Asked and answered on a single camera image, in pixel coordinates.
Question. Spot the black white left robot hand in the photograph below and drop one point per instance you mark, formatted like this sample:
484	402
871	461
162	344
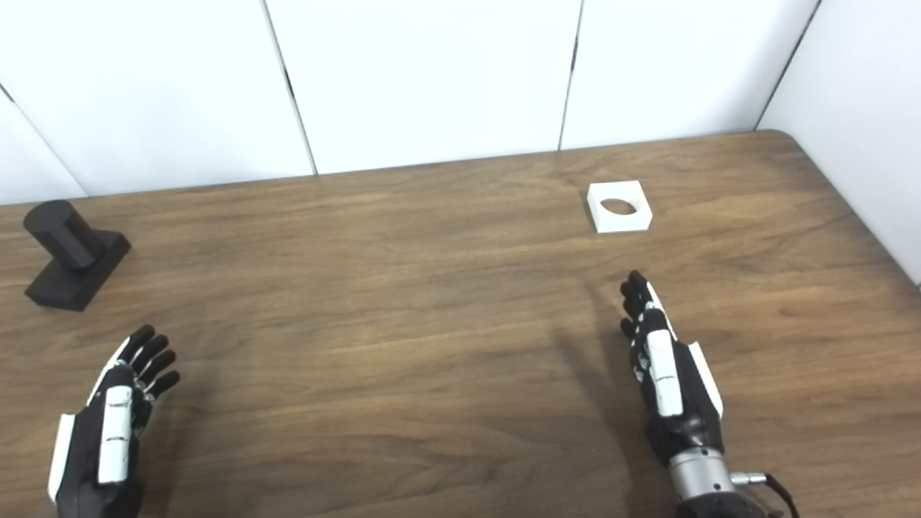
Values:
115	432

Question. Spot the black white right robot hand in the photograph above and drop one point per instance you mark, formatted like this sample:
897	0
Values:
665	381

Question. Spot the white square piece with hole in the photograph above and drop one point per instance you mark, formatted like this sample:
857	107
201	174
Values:
620	223

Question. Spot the black peg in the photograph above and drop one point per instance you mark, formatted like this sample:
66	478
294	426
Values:
72	252

